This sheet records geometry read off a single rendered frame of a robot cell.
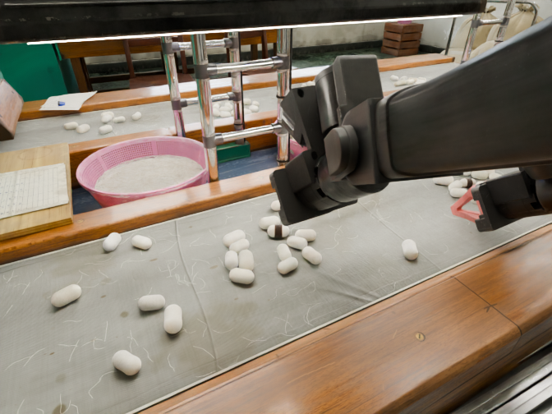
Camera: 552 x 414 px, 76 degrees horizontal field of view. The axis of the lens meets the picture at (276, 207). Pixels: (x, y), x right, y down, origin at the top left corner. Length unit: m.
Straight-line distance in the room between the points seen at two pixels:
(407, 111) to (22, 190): 0.65
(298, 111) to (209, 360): 0.28
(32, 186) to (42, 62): 2.44
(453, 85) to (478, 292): 0.35
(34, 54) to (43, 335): 2.75
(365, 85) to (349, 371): 0.27
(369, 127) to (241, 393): 0.26
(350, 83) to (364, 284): 0.27
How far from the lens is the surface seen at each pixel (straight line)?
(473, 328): 0.46
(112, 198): 0.69
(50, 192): 0.71
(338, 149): 0.27
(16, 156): 0.90
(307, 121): 0.39
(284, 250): 0.51
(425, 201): 0.70
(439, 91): 0.20
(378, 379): 0.39
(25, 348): 0.51
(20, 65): 3.17
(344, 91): 0.33
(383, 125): 0.24
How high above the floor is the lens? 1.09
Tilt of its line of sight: 33 degrees down
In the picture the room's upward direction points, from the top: straight up
